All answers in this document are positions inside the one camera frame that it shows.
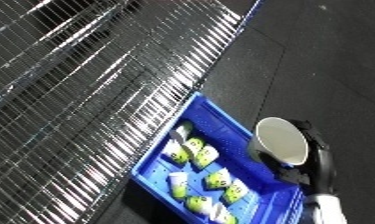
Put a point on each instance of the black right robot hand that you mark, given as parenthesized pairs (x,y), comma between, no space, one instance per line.
(319,166)

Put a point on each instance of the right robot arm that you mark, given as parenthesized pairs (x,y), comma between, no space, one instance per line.
(327,210)

